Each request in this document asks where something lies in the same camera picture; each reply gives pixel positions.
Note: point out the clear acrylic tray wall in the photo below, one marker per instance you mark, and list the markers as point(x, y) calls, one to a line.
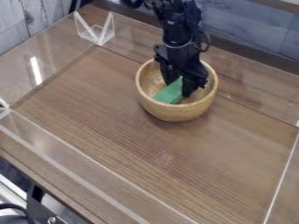
point(105, 198)

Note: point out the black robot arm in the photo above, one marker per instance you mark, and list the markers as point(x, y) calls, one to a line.
point(184, 41)

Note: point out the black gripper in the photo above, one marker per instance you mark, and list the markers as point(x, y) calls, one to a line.
point(181, 62)

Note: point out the green rectangular block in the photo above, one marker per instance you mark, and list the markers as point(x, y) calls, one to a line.
point(170, 94)

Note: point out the round wooden bowl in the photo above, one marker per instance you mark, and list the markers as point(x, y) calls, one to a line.
point(188, 108)

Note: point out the clear acrylic corner bracket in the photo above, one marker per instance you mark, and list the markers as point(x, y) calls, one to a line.
point(94, 33)

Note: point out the black table leg bracket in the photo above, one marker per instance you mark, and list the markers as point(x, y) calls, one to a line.
point(40, 214)

